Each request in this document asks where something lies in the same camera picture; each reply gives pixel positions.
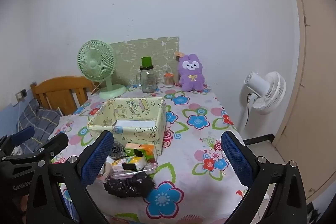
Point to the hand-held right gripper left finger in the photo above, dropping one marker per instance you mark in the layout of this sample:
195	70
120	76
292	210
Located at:
97	158

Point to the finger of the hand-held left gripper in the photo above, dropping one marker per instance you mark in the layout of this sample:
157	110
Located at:
52	144
23	135

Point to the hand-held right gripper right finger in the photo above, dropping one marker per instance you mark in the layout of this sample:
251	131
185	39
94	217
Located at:
236	161

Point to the pink paper packet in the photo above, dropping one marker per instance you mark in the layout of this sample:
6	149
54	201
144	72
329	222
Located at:
106	175

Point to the black plastic bag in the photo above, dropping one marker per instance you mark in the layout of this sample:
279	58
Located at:
126	186

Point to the orange cartoon tissue pack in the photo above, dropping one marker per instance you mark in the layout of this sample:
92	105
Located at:
141	149

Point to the cartoon print fabric storage box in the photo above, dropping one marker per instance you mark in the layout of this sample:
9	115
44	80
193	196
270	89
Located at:
139	134

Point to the grey plaid pillow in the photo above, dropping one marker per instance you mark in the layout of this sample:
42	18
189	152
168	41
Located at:
39	119

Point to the yellow white tissue pack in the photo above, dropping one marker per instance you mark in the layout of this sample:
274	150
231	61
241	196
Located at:
128	162

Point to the white flat packet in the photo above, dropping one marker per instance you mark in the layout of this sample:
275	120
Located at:
134	124

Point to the wooden bed headboard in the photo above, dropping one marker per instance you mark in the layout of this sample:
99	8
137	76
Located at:
57	92

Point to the floral tablecloth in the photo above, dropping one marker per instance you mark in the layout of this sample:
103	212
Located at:
183	174

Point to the white standing fan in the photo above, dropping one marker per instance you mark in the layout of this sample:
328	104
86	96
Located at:
265	90

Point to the green desk fan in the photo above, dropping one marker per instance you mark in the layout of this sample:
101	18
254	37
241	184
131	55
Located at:
93	64

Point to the glass jar mug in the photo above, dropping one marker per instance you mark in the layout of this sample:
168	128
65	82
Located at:
148	81

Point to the purple plush bunny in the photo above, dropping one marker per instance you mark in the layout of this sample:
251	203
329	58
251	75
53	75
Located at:
191	74

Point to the orange lid toothpick jar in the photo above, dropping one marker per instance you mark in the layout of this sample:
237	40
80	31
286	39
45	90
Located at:
169	80

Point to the green plastic cap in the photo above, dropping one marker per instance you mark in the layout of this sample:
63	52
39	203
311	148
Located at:
147	61

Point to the beige wooden door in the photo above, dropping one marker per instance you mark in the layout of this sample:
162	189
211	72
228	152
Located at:
320	82

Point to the green cartoon printed board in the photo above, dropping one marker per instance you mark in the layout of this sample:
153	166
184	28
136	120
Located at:
152	48

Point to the wall socket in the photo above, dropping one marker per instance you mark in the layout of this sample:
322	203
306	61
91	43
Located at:
21	94

